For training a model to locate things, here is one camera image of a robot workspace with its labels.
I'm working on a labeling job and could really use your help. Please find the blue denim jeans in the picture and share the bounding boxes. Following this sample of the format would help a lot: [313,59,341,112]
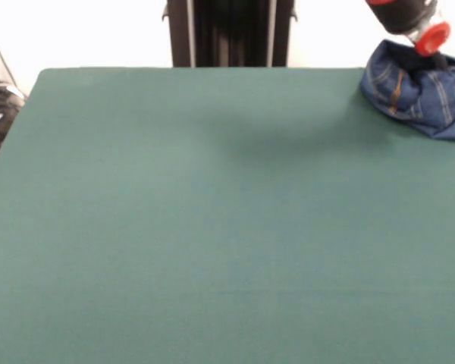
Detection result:
[359,39,455,142]

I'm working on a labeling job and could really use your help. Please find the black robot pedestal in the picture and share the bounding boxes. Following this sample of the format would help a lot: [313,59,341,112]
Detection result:
[162,0,299,68]

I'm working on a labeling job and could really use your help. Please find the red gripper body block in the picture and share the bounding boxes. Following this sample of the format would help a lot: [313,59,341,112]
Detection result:
[414,20,451,58]

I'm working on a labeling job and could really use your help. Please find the dark green table cloth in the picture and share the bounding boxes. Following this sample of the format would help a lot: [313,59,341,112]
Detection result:
[0,67,455,364]

